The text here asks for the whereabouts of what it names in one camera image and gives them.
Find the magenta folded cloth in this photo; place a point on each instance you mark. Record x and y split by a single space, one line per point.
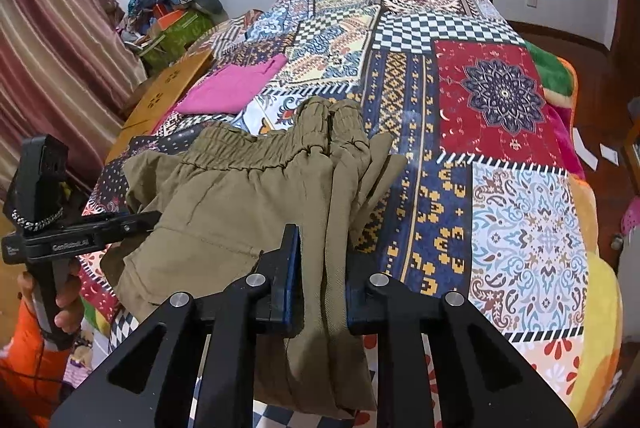
230 83

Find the olive green pants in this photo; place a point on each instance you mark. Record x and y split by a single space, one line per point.
225 208

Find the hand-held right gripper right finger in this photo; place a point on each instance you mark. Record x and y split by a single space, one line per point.
352 303

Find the person's left hand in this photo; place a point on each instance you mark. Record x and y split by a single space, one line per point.
69 303

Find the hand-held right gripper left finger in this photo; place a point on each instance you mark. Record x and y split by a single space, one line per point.
292 278

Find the brown wooden furniture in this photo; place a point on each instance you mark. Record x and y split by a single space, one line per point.
632 148

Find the green bag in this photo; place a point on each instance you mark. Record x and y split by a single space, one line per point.
175 38

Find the brown wooden board with cutouts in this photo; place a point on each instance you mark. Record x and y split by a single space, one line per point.
165 93

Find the white paper sheet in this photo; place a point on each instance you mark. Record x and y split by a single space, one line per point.
610 155
585 149

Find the patchwork printed blanket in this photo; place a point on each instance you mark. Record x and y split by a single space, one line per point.
500 108

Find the striped reddish curtain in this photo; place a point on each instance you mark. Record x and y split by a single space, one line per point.
55 58

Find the pink slipper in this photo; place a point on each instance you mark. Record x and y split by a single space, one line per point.
631 220

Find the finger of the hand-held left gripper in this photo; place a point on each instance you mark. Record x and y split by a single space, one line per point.
142 224

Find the green pink yellow plush blanket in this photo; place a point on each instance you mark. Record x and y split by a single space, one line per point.
600 308

